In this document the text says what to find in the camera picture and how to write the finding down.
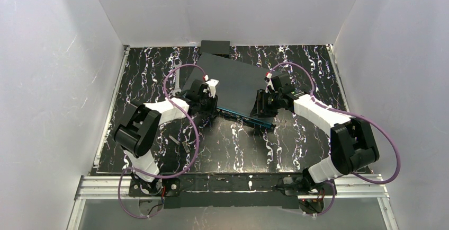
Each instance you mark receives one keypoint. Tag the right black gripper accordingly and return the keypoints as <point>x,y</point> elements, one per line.
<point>261,103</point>

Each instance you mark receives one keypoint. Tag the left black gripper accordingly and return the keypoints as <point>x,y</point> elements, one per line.
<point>209,104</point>

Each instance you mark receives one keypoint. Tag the large dark network switch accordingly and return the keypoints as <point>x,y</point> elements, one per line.
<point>237,88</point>

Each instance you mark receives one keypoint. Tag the small grey plug module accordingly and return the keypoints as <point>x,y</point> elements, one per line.
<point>174,140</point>

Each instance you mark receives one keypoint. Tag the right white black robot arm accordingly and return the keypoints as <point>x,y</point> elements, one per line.
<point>352,144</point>

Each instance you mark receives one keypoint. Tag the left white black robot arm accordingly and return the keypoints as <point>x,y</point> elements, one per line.
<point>138,127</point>

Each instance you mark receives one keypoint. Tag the silver open-end wrench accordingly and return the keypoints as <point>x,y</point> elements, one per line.
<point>177,88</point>

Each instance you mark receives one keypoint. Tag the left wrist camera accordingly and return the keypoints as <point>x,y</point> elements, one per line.
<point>212,85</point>

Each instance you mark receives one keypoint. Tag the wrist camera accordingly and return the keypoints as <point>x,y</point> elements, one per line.
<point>279,83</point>
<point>212,85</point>

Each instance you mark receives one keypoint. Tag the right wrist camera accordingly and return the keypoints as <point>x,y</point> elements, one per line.
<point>279,83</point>

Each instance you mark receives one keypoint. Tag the small black switch box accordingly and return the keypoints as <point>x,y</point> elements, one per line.
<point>215,47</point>

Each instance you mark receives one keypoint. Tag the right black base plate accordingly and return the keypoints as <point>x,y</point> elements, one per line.
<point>300,185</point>

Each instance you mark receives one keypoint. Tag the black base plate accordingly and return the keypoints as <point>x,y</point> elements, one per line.
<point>300,185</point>
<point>159,187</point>

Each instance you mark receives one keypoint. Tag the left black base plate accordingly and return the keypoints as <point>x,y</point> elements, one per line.
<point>159,187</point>

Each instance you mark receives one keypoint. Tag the aluminium front rail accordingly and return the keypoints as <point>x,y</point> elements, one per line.
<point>111,187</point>

